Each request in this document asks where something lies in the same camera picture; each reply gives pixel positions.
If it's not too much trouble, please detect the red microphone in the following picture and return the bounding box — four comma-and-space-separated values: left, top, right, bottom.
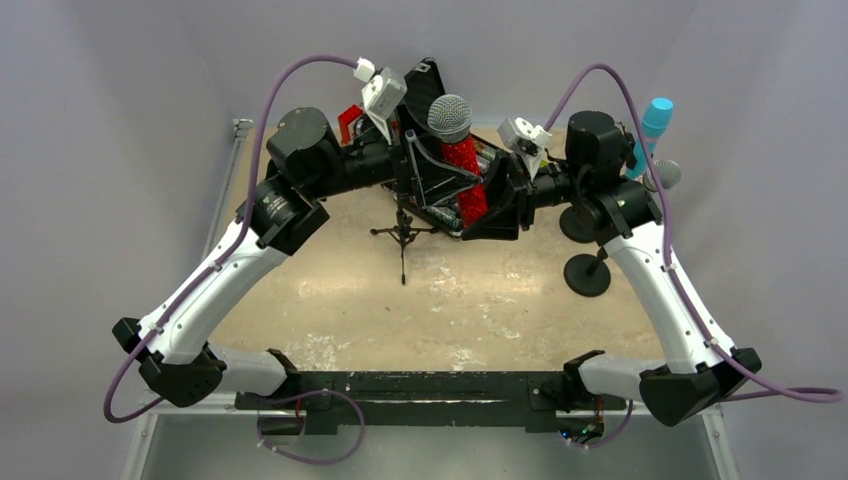
427, 94, 488, 227

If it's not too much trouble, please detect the tripod stand with shock mount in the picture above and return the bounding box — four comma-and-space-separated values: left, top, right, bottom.
370, 193, 440, 285

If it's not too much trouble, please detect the black round-base mic stand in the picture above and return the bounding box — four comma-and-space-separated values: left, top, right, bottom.
563, 248, 611, 298

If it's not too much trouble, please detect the silver glitter microphone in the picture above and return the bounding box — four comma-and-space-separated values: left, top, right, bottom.
642, 159, 682, 192

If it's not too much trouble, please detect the blue microphone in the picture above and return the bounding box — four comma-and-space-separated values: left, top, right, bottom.
625, 97, 674, 180

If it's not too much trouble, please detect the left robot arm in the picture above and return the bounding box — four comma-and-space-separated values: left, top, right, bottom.
113, 107, 405, 407

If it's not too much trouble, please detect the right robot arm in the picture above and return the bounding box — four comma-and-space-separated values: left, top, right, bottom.
463, 111, 762, 426

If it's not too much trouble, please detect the black poker chip case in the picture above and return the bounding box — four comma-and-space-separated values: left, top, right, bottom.
381, 58, 509, 239

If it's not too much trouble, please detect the red toy block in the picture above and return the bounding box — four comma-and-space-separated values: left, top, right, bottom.
337, 104, 364, 146

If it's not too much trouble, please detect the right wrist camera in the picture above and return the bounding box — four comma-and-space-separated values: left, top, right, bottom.
497, 117, 552, 180

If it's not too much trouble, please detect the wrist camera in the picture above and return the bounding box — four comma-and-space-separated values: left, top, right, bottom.
497, 117, 552, 180
353, 57, 407, 145

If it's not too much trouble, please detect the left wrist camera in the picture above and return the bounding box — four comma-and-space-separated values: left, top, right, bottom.
353, 57, 407, 145

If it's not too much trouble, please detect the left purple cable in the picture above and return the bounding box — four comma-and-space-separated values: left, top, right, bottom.
102, 54, 367, 466

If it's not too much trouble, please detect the purple cable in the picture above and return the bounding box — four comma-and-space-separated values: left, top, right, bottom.
102, 54, 367, 466
543, 63, 845, 452

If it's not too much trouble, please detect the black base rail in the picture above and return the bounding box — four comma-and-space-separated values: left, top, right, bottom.
235, 371, 626, 435

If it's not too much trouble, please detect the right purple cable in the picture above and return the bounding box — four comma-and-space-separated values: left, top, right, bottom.
543, 63, 845, 452

